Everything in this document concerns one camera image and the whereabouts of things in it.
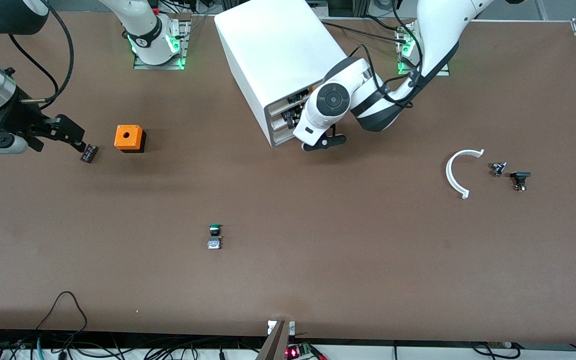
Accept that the white plastic drawer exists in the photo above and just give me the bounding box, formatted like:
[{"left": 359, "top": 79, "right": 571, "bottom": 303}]
[
  {"left": 270, "top": 120, "right": 301, "bottom": 137},
  {"left": 268, "top": 102, "right": 309, "bottom": 129},
  {"left": 267, "top": 86, "right": 319, "bottom": 121},
  {"left": 271, "top": 129, "right": 305, "bottom": 147}
]

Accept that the green push button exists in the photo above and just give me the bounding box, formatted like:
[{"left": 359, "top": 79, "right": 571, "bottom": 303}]
[{"left": 206, "top": 223, "right": 224, "bottom": 251}]

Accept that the orange box with black base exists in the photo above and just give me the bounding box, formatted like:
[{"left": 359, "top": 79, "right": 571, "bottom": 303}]
[{"left": 114, "top": 124, "right": 147, "bottom": 154}]

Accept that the circuit board with red light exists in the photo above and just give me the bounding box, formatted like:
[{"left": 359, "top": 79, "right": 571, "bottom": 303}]
[{"left": 285, "top": 341, "right": 327, "bottom": 360}]

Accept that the black and blue switch component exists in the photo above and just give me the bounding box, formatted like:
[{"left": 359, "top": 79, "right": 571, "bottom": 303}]
[{"left": 288, "top": 88, "right": 315, "bottom": 105}]

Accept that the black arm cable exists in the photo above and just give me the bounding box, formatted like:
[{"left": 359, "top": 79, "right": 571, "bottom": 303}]
[
  {"left": 38, "top": 0, "right": 76, "bottom": 110},
  {"left": 9, "top": 34, "right": 61, "bottom": 96},
  {"left": 349, "top": 0, "right": 425, "bottom": 109}
]

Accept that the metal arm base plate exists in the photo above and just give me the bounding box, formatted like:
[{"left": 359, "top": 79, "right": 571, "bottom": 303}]
[
  {"left": 396, "top": 22, "right": 451, "bottom": 77},
  {"left": 133, "top": 20, "right": 192, "bottom": 71}
]

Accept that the white semicircular plastic bracket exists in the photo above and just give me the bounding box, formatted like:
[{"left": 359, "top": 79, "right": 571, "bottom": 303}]
[{"left": 445, "top": 148, "right": 485, "bottom": 200}]

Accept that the black looped cable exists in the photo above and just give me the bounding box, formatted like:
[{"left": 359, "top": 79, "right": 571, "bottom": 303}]
[{"left": 34, "top": 291, "right": 89, "bottom": 347}]

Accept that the black flat-headed switch component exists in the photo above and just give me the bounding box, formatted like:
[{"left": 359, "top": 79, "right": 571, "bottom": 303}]
[{"left": 509, "top": 171, "right": 532, "bottom": 192}]

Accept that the grey camera mount beam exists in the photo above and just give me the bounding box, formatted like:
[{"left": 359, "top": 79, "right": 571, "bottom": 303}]
[{"left": 255, "top": 320, "right": 297, "bottom": 360}]

